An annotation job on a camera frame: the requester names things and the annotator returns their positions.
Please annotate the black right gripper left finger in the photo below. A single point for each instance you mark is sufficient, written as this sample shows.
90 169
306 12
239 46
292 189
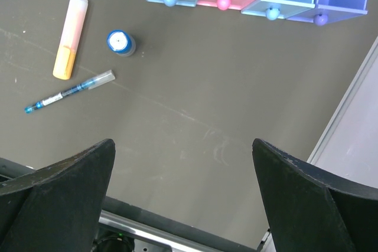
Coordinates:
57 208

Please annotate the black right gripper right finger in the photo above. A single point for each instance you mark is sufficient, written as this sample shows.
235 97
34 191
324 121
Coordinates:
310 209

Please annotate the blue capped ink bottle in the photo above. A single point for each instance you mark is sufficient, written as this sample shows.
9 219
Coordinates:
121 43

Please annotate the blue gel pen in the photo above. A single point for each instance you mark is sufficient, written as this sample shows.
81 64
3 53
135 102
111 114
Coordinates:
89 84

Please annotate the pink orange highlighter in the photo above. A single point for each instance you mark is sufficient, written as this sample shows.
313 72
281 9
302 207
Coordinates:
70 38

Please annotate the aluminium frame rail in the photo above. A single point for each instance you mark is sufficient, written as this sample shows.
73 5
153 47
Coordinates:
344 103

